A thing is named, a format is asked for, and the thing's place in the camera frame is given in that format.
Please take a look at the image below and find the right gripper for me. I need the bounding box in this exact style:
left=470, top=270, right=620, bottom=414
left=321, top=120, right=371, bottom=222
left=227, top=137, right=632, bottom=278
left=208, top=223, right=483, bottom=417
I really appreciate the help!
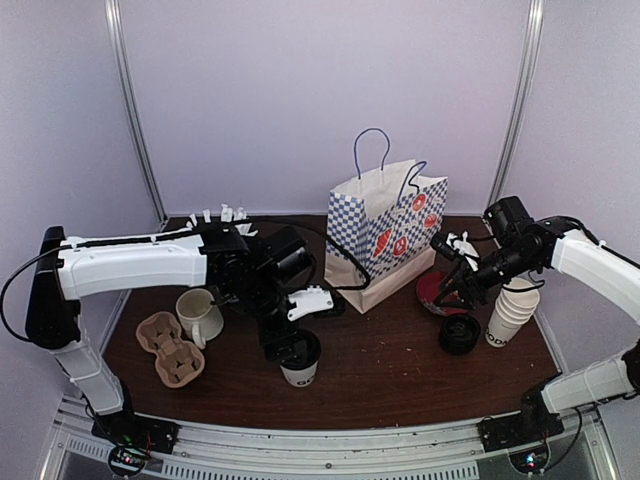
left=434, top=242, right=539, bottom=310

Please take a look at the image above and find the white paper coffee cup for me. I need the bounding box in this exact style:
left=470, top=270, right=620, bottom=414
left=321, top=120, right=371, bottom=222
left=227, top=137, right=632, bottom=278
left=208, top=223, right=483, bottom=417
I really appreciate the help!
left=280, top=352, right=321, bottom=388

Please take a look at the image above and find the blue checkered paper bag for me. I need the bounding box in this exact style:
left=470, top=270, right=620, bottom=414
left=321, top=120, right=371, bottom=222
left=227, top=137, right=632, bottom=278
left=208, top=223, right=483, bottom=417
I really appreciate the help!
left=324, top=127, right=448, bottom=314

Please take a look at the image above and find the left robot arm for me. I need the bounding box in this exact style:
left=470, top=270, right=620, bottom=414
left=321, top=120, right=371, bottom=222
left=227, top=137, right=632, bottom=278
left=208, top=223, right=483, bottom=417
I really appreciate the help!
left=25, top=222, right=334, bottom=444

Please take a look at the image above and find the red floral plate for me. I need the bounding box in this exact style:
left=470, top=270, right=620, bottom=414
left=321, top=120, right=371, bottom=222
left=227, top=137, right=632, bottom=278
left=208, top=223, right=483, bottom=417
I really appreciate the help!
left=416, top=271, right=470, bottom=317

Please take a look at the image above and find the stack of black lids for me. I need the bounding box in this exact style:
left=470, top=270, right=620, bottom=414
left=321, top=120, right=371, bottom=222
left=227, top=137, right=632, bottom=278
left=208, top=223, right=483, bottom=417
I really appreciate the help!
left=438, top=314, right=481, bottom=356

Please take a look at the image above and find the stack of paper cups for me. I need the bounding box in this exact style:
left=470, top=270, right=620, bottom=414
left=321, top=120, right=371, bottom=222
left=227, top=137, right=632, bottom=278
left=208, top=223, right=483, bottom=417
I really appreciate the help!
left=485, top=277, right=540, bottom=348

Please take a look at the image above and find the cream ceramic mug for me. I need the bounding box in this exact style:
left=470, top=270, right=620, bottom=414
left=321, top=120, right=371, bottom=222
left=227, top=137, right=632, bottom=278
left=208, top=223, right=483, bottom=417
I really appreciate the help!
left=175, top=288, right=224, bottom=350

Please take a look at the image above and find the cardboard cup carrier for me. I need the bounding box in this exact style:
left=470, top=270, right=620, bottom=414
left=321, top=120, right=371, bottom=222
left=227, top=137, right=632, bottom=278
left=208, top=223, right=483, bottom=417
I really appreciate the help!
left=136, top=311, right=205, bottom=389

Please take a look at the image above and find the paper cup holding straws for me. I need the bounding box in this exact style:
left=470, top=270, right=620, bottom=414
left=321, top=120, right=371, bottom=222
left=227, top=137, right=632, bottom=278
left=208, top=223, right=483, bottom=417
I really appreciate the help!
left=185, top=204, right=258, bottom=237

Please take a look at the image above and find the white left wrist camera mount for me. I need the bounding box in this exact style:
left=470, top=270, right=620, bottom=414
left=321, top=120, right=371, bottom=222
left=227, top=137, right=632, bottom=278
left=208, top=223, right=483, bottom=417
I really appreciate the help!
left=287, top=286, right=346, bottom=322

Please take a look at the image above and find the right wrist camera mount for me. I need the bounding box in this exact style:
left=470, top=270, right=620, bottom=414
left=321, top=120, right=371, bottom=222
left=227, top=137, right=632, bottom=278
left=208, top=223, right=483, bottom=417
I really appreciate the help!
left=430, top=232, right=480, bottom=271

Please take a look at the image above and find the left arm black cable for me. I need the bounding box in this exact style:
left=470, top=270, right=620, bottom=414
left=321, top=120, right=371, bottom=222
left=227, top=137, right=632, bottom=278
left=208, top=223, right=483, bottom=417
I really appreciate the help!
left=0, top=218, right=374, bottom=344

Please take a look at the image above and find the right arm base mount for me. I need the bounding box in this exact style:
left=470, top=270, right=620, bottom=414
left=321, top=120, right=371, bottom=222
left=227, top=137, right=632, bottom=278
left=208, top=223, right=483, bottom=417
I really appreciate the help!
left=476, top=413, right=564, bottom=453

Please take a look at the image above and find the aluminium front rail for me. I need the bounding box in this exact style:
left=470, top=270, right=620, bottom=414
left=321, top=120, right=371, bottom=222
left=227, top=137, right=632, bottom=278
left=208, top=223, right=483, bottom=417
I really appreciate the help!
left=35, top=395, right=622, bottom=479

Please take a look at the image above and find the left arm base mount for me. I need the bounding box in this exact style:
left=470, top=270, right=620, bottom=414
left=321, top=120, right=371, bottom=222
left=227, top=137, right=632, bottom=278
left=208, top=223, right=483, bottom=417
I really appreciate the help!
left=91, top=411, right=179, bottom=454

